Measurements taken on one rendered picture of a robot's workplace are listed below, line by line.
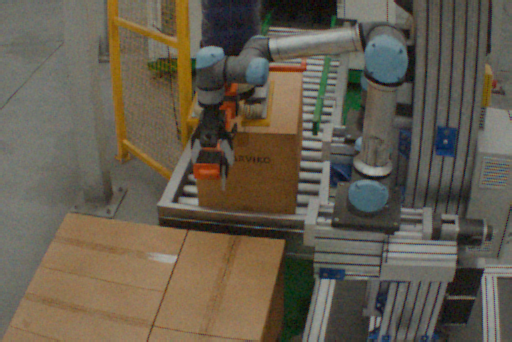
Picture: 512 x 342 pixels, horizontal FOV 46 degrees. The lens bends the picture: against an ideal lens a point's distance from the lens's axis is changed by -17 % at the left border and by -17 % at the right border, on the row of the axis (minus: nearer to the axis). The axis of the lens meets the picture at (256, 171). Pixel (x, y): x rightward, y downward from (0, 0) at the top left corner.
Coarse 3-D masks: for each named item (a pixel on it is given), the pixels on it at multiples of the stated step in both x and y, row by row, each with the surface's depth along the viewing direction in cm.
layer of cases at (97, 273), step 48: (96, 240) 280; (144, 240) 281; (192, 240) 281; (240, 240) 281; (48, 288) 252; (96, 288) 254; (144, 288) 256; (192, 288) 257; (240, 288) 257; (48, 336) 228; (96, 336) 231; (144, 336) 233; (192, 336) 234; (240, 336) 235
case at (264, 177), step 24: (288, 72) 316; (288, 96) 296; (240, 120) 279; (288, 120) 279; (240, 144) 275; (264, 144) 274; (288, 144) 273; (240, 168) 281; (264, 168) 280; (288, 168) 279; (216, 192) 289; (240, 192) 287; (264, 192) 286; (288, 192) 285
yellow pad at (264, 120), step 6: (264, 84) 266; (270, 84) 267; (270, 90) 263; (270, 96) 259; (246, 102) 255; (252, 102) 254; (258, 102) 249; (264, 102) 254; (270, 102) 255; (264, 108) 250; (270, 108) 251; (264, 114) 247; (270, 114) 248; (246, 120) 244; (252, 120) 244; (258, 120) 244; (264, 120) 244; (246, 126) 245; (252, 126) 244; (258, 126) 244; (264, 126) 244
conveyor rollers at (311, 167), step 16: (272, 32) 465; (288, 32) 464; (272, 64) 419; (288, 64) 418; (320, 64) 422; (336, 64) 421; (304, 80) 401; (304, 96) 386; (304, 112) 372; (304, 128) 356; (320, 128) 355; (304, 144) 341; (320, 144) 340; (304, 160) 334; (320, 160) 333; (192, 176) 319; (304, 176) 318; (320, 176) 318; (192, 192) 311; (304, 192) 311; (304, 208) 297
